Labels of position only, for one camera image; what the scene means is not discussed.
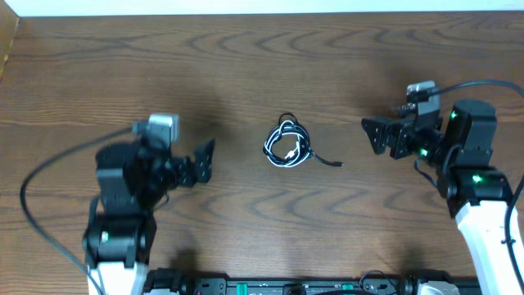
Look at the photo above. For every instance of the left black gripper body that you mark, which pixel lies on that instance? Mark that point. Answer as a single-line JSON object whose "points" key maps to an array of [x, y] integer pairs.
{"points": [[180, 170]]}

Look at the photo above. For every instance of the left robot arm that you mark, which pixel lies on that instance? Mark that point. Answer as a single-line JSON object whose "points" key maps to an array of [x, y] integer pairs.
{"points": [[133, 178]]}

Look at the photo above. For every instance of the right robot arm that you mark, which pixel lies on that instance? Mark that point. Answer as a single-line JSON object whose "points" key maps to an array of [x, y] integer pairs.
{"points": [[478, 196]]}

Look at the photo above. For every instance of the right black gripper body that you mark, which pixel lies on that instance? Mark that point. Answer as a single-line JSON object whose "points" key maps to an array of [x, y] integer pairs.
{"points": [[408, 142]]}

